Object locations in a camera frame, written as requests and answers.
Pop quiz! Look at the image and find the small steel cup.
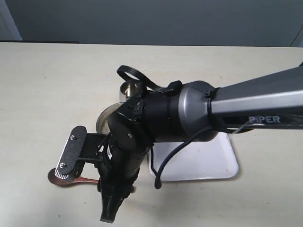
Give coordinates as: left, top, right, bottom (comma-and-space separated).
119, 80, 142, 102

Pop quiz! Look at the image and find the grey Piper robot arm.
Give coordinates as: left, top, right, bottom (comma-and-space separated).
99, 65, 303, 222

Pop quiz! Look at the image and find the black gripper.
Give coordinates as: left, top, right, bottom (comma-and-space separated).
98, 132, 152, 215

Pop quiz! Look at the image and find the large steel bowl of rice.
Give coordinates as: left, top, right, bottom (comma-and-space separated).
96, 102, 124, 134

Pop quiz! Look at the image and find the reddish brown wooden spoon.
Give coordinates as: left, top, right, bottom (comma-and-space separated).
47, 168, 99, 187

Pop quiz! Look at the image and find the white plastic tray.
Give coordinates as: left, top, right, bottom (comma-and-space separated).
161, 132, 239, 182

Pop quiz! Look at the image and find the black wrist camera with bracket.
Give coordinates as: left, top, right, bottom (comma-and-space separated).
55, 125, 110, 182

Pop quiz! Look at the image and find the black flat ribbon cable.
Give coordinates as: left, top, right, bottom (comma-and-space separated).
116, 65, 183, 95

